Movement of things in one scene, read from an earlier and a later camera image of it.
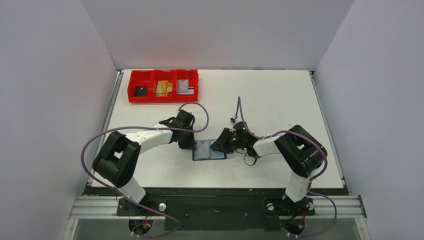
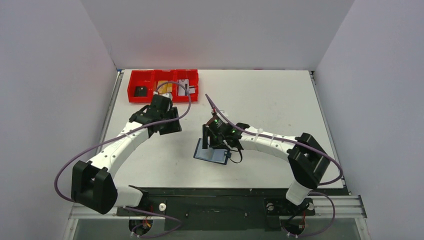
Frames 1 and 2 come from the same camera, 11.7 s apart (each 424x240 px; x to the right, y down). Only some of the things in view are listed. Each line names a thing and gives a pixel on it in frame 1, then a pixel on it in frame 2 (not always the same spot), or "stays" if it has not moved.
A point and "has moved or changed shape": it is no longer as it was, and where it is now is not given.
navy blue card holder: (202, 151) has moved or changed shape
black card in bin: (140, 91) stays
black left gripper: (189, 145) -> (174, 127)
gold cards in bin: (163, 87) stays
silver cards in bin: (183, 88) stays
